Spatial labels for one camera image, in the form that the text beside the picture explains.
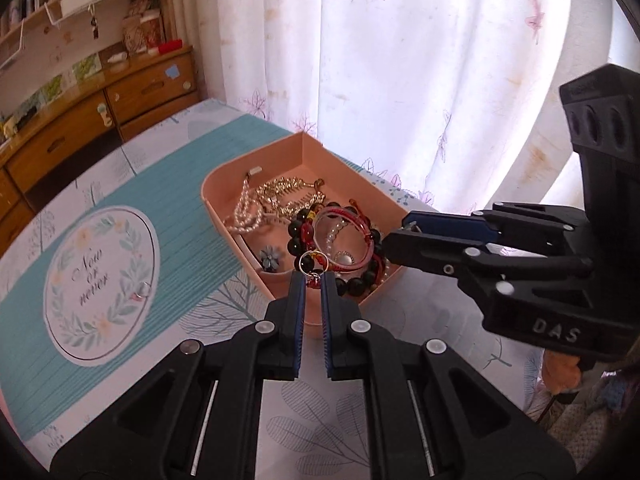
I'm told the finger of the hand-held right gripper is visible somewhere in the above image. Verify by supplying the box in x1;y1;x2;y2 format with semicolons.
401;201;589;257
384;229;594;307

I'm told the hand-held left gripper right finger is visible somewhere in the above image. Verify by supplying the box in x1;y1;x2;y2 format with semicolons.
320;272;577;480

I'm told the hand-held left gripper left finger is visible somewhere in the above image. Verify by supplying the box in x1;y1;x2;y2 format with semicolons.
50;272;307;480

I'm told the silver hoop earring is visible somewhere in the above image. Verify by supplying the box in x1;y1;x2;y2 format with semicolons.
299;250;331;290

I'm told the red string bracelet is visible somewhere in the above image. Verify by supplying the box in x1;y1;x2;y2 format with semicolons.
312;200;388;281

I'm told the black bead bracelet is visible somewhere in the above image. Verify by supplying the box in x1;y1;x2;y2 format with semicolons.
287;207;386;297

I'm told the pink jewelry box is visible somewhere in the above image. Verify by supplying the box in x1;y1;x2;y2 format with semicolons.
201;131;410;326

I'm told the person's right hand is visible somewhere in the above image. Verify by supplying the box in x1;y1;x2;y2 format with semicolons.
542;350;583;393

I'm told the blue flower brooch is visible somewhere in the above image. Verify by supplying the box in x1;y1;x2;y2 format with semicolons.
259;246;283;272

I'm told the teal and white printed tablecloth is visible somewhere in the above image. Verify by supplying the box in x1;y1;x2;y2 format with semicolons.
0;99;541;480

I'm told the white leaf print curtain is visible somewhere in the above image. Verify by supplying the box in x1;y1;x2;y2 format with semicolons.
165;0;640;221

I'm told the wooden desk with drawers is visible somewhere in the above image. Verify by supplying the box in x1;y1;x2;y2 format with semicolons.
0;45;201;256

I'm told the pearl bracelet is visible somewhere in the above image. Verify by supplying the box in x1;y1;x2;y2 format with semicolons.
224;174;268;235

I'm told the gold chain necklace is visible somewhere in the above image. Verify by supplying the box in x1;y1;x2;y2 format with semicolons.
255;176;328;218

